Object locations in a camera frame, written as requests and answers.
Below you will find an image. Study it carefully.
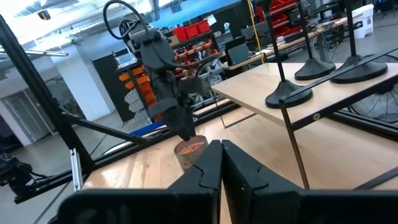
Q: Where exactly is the red storage bin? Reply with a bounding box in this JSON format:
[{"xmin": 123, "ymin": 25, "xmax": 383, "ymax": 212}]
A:
[
  {"xmin": 172, "ymin": 26, "xmax": 187, "ymax": 44},
  {"xmin": 195, "ymin": 19, "xmax": 212, "ymax": 35},
  {"xmin": 185, "ymin": 24, "xmax": 200, "ymax": 40}
]

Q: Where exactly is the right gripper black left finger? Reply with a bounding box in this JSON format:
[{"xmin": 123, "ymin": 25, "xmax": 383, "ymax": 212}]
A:
[{"xmin": 57, "ymin": 140, "xmax": 223, "ymax": 224}]

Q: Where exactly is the orange candle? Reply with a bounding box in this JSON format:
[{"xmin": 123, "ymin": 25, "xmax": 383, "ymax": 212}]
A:
[{"xmin": 173, "ymin": 134, "xmax": 210, "ymax": 172}]

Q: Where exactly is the black floor fan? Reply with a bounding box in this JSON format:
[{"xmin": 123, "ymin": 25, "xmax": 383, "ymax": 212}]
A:
[{"xmin": 348, "ymin": 54, "xmax": 398, "ymax": 124}]

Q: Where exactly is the white bucket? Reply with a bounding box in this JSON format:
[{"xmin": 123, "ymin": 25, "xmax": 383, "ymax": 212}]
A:
[{"xmin": 353, "ymin": 3, "xmax": 375, "ymax": 40}]

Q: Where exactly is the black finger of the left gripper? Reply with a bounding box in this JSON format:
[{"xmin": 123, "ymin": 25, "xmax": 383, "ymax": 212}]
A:
[
  {"xmin": 163, "ymin": 108, "xmax": 187, "ymax": 141},
  {"xmin": 177, "ymin": 108, "xmax": 197, "ymax": 141}
]

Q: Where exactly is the wooden shelf with black legs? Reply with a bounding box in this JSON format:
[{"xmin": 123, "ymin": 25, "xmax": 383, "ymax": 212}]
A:
[{"xmin": 206, "ymin": 46, "xmax": 398, "ymax": 191}]

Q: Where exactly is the orange parts bin rack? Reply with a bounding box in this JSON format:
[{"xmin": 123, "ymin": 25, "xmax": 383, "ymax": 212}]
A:
[{"xmin": 118, "ymin": 63, "xmax": 162, "ymax": 122}]

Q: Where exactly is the silver aluminium bar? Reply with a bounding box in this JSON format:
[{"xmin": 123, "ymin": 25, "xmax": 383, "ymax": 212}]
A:
[{"xmin": 69, "ymin": 148, "xmax": 84, "ymax": 191}]

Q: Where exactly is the black candlestick holder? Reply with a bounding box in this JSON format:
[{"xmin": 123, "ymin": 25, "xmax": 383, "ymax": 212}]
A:
[
  {"xmin": 254, "ymin": 0, "xmax": 314, "ymax": 110},
  {"xmin": 330, "ymin": 0, "xmax": 389, "ymax": 84},
  {"xmin": 294, "ymin": 0, "xmax": 336, "ymax": 81}
]

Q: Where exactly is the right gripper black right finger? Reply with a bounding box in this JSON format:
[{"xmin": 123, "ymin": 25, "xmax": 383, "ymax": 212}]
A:
[{"xmin": 222, "ymin": 139, "xmax": 398, "ymax": 224}]

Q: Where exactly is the yellow cord with black end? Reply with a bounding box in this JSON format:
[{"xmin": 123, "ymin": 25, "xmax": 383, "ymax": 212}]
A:
[{"xmin": 247, "ymin": 0, "xmax": 265, "ymax": 65}]

